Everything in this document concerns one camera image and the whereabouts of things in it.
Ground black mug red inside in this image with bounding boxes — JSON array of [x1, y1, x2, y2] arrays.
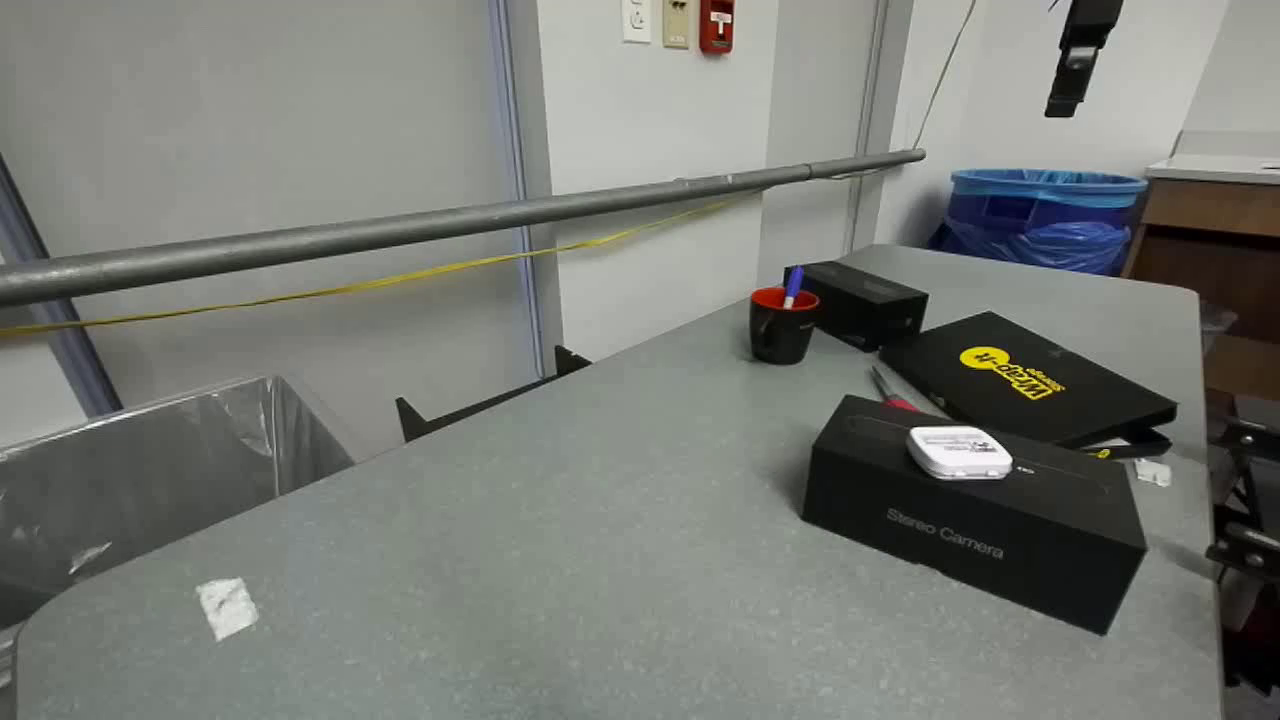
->
[[745, 284, 825, 368]]

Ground long plain black box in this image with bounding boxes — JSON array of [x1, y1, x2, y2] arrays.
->
[[795, 261, 934, 356]]

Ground small white device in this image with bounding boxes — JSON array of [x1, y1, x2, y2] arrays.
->
[[904, 421, 1017, 483]]

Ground red fire alarm box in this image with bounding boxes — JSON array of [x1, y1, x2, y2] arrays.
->
[[696, 0, 741, 59]]

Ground bin with blue bag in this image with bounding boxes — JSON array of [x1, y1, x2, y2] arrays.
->
[[929, 163, 1151, 279]]

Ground black case yellow logo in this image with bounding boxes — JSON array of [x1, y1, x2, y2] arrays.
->
[[875, 308, 1184, 454]]

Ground grey plastic bin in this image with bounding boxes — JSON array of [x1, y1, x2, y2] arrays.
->
[[0, 374, 356, 632]]

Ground black hanging device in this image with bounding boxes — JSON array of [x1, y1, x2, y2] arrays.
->
[[1041, 0, 1130, 122]]

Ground brown wooden cabinet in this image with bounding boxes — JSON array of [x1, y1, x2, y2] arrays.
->
[[1126, 155, 1280, 403]]

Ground thin yellow cable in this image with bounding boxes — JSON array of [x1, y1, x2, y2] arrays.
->
[[0, 197, 751, 346]]

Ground red handled scissors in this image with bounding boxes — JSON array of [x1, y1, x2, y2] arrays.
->
[[868, 364, 936, 421]]

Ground bluish vertical wall conduit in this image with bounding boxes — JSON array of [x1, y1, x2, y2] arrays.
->
[[479, 0, 561, 381]]

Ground grey metal pipe rail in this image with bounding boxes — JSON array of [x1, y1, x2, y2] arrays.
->
[[0, 148, 934, 314]]

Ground beige wall plate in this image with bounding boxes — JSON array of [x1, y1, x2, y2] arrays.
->
[[661, 0, 696, 58]]

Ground grey vertical wall conduit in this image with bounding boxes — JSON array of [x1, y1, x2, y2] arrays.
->
[[849, 0, 915, 256]]

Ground black stereo camera box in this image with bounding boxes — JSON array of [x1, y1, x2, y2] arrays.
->
[[801, 393, 1151, 642]]

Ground grey slanted frame bar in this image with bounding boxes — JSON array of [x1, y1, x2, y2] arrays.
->
[[0, 155, 127, 426]]

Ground black robot mount base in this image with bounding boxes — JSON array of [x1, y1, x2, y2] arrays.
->
[[1205, 413, 1280, 697]]

